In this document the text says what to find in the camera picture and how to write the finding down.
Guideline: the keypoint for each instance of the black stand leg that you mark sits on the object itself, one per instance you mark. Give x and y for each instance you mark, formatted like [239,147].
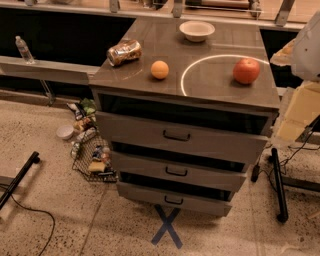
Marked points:
[283,215]
[33,159]

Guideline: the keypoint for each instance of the orange fruit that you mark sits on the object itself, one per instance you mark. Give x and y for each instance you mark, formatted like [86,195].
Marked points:
[160,70]

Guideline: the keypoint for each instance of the grey drawer cabinet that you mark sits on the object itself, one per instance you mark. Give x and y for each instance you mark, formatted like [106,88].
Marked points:
[199,91]

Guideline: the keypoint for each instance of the bottom grey drawer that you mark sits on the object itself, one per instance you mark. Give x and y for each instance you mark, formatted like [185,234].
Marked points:
[172,199]

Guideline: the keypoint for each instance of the green snack bag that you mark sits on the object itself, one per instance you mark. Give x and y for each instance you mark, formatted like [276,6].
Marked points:
[88,105]

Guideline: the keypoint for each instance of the middle grey drawer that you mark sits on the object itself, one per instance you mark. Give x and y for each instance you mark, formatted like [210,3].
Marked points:
[178,172]

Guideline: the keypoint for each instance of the top grey drawer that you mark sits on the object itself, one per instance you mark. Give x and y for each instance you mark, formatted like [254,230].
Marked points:
[180,138]

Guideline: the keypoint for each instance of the clear plastic water bottle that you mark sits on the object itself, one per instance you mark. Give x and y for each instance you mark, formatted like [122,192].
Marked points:
[24,50]

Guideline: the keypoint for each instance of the crushed shiny snack can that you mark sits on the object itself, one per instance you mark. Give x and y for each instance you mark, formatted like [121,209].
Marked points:
[125,51]

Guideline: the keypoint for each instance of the black wire basket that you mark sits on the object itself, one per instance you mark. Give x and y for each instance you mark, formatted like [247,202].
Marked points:
[91,158]

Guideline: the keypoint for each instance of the grey drawer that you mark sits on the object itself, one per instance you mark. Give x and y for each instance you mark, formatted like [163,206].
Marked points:
[180,138]
[172,199]
[178,172]

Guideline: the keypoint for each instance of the red apple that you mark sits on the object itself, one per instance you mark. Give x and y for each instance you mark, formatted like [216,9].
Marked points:
[246,70]

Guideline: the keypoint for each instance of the black stand leg right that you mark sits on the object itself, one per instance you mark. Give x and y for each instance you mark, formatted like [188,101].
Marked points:
[283,215]

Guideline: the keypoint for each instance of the blue tape cross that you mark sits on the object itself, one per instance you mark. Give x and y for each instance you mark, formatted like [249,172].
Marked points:
[167,227]

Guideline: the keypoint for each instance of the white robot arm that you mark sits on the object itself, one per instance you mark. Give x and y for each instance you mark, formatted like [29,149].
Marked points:
[305,60]

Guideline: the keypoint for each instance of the white paper bowl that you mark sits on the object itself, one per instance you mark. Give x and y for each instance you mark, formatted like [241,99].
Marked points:
[196,31]

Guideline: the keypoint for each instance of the small white bowl on floor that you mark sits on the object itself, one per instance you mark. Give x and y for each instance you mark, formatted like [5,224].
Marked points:
[65,132]

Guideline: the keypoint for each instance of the black stand leg left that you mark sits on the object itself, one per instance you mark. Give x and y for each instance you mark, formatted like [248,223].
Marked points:
[33,159]

